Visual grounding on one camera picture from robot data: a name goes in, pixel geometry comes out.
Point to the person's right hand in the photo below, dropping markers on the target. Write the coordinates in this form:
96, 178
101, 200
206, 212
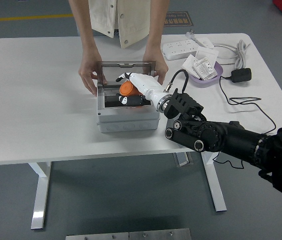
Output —
88, 68

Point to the white and black robot right hand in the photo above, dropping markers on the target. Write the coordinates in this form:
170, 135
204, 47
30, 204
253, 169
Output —
146, 83

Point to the person's left hand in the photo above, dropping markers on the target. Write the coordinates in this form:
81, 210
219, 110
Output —
161, 65

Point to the orange cylindrical battery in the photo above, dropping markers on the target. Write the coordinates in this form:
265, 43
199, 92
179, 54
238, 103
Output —
128, 88

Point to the smoky transparent box lid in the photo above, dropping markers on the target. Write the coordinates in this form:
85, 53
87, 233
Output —
113, 72

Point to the grey plastic junction box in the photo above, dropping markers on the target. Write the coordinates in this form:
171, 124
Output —
128, 120

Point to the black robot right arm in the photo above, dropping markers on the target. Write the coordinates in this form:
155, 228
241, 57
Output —
231, 137

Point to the person's right forearm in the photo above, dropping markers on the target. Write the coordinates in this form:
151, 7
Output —
86, 27

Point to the person's left forearm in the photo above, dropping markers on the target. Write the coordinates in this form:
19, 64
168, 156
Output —
156, 27

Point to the white power strip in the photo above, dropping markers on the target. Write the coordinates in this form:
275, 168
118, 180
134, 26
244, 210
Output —
178, 48

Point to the packaged socket with label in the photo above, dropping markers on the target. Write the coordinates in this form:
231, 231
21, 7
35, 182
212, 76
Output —
206, 68

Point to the purple plastic tray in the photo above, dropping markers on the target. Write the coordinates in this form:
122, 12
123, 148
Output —
203, 83

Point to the brown floor sign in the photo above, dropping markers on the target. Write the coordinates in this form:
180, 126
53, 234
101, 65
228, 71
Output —
181, 20

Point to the small white rectangular device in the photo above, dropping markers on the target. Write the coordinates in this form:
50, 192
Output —
206, 43

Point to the person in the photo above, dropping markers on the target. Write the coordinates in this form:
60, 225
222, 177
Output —
121, 17

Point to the black power adapter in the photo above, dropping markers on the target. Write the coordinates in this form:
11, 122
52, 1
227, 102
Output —
241, 75

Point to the white table leg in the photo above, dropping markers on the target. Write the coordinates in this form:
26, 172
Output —
41, 195
217, 190

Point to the grey metal plate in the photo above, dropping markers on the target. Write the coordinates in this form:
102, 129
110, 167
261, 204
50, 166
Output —
96, 237
159, 235

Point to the white wall socket panel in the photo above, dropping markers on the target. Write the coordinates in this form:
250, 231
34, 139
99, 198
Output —
189, 63

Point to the white square switch panel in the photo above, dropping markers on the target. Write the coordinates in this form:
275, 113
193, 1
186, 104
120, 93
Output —
207, 55

